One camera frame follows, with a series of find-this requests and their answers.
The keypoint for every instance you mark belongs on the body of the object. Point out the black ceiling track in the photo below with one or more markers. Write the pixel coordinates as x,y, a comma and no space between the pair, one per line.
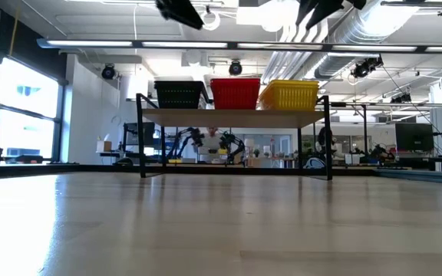
413,3

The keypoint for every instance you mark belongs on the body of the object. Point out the black computer monitor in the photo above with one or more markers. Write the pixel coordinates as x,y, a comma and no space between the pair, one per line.
413,136
150,134

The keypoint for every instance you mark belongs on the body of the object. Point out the black ceiling camera cluster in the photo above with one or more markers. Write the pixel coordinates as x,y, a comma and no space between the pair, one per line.
365,68

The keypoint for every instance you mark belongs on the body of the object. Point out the small black ceiling fixture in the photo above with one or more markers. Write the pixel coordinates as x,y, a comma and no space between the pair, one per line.
400,99

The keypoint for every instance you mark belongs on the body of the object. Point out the long ceiling light strip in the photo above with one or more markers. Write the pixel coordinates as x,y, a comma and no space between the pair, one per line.
90,43

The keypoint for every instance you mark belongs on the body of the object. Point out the wooden shelf with black legs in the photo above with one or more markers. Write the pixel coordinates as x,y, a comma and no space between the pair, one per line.
228,118

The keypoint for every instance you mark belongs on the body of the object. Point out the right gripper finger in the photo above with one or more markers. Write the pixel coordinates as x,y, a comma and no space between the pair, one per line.
324,9
305,9

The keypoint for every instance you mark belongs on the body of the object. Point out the black aluminium rig frame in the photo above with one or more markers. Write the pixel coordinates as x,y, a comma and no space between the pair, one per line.
428,177

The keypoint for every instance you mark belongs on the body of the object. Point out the black round ceiling fixture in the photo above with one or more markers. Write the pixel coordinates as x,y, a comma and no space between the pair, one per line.
108,72
235,68

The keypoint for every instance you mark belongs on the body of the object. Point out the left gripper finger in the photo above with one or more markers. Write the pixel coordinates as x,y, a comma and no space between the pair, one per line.
182,13

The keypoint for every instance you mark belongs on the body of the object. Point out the large bright window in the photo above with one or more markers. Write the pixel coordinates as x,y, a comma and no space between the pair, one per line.
25,96

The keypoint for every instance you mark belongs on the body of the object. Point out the white ceiling light panel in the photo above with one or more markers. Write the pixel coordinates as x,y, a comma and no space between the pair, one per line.
267,15

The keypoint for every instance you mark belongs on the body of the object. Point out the white ceiling conduit bundle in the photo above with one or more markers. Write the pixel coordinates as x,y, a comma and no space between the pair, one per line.
294,46

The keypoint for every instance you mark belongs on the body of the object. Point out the person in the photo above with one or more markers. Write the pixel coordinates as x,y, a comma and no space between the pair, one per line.
325,138
211,142

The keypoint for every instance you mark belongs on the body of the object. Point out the small cardboard box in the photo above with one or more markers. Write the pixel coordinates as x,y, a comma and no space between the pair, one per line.
104,145

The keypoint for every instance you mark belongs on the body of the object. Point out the black background robot arm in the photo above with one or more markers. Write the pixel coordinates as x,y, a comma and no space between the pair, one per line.
190,134
232,140

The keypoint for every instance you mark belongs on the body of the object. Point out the silver round air duct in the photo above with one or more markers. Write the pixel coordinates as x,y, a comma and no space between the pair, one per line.
367,34

